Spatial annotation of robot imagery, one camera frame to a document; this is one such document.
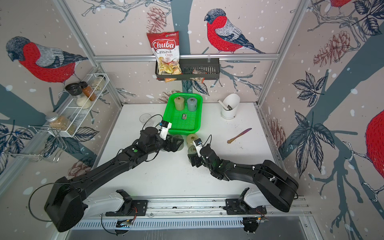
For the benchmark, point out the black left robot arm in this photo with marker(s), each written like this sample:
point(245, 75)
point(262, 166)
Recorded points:
point(65, 206)

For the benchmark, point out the silver lid spice jar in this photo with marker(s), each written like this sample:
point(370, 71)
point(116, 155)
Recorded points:
point(57, 121)

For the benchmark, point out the white utensil holder cup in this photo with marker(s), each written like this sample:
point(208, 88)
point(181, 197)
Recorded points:
point(232, 101)

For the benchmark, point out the green plastic basket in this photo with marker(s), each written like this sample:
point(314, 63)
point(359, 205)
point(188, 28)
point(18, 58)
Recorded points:
point(184, 122)

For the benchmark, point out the green tea canister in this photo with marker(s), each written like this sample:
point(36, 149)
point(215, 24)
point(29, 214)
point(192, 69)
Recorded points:
point(179, 141)
point(192, 150)

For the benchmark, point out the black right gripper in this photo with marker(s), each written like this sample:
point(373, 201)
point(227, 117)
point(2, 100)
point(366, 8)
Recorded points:
point(194, 159)

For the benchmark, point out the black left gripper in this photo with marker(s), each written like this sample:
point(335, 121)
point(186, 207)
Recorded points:
point(174, 147)

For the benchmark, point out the pale spice jar rear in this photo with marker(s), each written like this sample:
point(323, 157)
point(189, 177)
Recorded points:
point(98, 83)

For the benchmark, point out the white spoon in holder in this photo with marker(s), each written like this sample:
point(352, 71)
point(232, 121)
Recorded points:
point(223, 105)

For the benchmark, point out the beige tea canister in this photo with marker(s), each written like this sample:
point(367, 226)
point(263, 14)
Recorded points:
point(191, 138)
point(179, 103)

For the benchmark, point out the blue-grey tea canister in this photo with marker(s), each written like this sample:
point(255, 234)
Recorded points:
point(192, 104)

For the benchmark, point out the clear plastic cup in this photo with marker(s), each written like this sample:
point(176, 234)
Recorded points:
point(146, 120)

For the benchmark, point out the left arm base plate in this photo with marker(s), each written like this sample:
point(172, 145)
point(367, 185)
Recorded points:
point(130, 208)

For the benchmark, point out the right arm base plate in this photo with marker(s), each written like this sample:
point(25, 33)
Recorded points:
point(239, 207)

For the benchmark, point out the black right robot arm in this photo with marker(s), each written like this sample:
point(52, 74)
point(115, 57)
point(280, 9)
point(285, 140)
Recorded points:
point(278, 187)

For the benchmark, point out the white wire spice rack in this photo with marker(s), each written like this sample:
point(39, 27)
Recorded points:
point(56, 141)

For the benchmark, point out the purple wooden spatula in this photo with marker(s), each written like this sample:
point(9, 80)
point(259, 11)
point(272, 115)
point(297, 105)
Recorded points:
point(239, 135)

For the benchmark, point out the black lid spice jar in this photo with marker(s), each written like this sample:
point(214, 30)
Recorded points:
point(80, 99)

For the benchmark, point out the black wall basket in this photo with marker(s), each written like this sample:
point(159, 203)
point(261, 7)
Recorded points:
point(210, 66)

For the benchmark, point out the orange spice bottle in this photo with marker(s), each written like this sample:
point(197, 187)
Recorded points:
point(88, 91)

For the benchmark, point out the small snack packet in basket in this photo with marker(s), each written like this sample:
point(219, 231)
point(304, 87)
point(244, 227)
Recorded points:
point(198, 72)

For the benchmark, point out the red cassava chips bag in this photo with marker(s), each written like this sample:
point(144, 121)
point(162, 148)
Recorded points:
point(166, 49)

